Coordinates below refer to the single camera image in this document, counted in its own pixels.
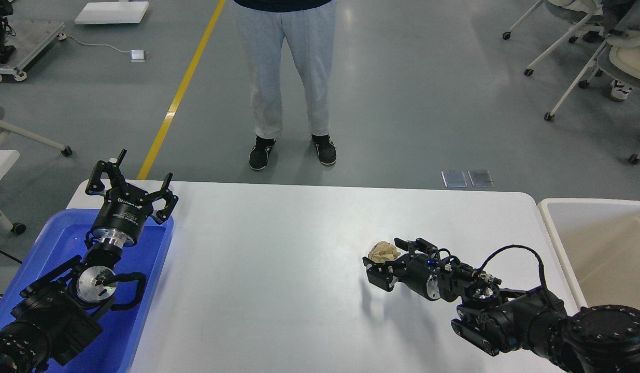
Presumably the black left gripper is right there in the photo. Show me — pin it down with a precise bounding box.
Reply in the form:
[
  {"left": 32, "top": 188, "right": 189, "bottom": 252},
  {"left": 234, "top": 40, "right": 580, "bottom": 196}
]
[{"left": 85, "top": 150, "right": 178, "bottom": 247}]

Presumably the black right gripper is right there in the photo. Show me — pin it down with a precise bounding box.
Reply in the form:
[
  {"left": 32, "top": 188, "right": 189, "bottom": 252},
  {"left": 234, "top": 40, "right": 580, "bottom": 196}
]
[{"left": 363, "top": 237, "right": 441, "bottom": 302}]

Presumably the brown paper ball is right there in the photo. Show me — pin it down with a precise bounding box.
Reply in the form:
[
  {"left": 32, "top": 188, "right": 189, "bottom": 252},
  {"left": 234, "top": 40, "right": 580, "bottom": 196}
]
[{"left": 367, "top": 241, "right": 401, "bottom": 264}]

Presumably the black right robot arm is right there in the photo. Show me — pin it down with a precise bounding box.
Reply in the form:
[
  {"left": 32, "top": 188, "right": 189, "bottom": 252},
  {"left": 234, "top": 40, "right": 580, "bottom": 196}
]
[{"left": 363, "top": 238, "right": 640, "bottom": 372}]

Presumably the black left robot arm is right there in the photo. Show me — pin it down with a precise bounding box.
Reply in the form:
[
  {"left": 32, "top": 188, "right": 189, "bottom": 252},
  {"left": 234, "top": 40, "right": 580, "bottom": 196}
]
[{"left": 0, "top": 150, "right": 178, "bottom": 372}]

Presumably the blue plastic bin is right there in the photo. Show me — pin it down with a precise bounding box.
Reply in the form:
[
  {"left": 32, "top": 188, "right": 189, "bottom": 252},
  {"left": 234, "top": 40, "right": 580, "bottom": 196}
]
[{"left": 0, "top": 208, "right": 175, "bottom": 373}]

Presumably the left metal floor plate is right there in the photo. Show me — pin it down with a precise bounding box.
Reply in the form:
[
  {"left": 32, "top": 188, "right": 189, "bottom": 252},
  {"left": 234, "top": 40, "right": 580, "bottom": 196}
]
[{"left": 441, "top": 170, "right": 467, "bottom": 189}]

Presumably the metal floor plate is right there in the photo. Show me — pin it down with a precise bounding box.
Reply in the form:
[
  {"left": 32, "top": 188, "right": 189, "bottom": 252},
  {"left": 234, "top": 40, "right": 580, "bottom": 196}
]
[
  {"left": 467, "top": 170, "right": 495, "bottom": 188},
  {"left": 441, "top": 170, "right": 467, "bottom": 189}
]

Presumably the right metal floor plate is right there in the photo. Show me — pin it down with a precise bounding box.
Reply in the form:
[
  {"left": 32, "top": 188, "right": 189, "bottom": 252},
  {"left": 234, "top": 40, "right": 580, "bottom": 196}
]
[{"left": 467, "top": 170, "right": 495, "bottom": 188}]

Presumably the white chair base left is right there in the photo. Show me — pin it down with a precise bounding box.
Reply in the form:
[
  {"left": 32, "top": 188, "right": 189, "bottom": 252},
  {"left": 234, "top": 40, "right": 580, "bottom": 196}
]
[{"left": 0, "top": 119, "right": 73, "bottom": 157}]

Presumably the white flat board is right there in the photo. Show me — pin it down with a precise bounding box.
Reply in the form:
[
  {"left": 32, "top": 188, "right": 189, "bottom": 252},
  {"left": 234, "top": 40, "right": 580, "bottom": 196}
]
[{"left": 74, "top": 1, "right": 149, "bottom": 24}]

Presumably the grey wheeled cart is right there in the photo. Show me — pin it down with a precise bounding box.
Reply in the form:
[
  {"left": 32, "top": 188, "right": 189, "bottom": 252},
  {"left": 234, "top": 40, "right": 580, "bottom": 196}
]
[{"left": 0, "top": 1, "right": 66, "bottom": 82}]

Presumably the beige plastic bin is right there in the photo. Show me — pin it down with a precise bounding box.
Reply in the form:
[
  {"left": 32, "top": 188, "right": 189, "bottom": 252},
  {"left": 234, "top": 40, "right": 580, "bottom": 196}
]
[{"left": 538, "top": 198, "right": 640, "bottom": 310}]

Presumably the person in grey trousers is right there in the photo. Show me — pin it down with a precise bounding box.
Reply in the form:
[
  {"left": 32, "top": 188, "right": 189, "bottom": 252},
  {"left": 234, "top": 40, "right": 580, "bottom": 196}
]
[{"left": 232, "top": 0, "right": 338, "bottom": 171}]

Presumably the white office chair far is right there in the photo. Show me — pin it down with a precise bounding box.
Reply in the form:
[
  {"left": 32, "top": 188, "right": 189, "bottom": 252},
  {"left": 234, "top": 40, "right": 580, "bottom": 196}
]
[{"left": 502, "top": 1, "right": 605, "bottom": 77}]

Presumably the white power adapter with cable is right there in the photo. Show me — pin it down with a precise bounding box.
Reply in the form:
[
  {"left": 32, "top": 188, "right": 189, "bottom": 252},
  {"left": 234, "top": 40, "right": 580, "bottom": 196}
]
[{"left": 58, "top": 34, "right": 148, "bottom": 62}]

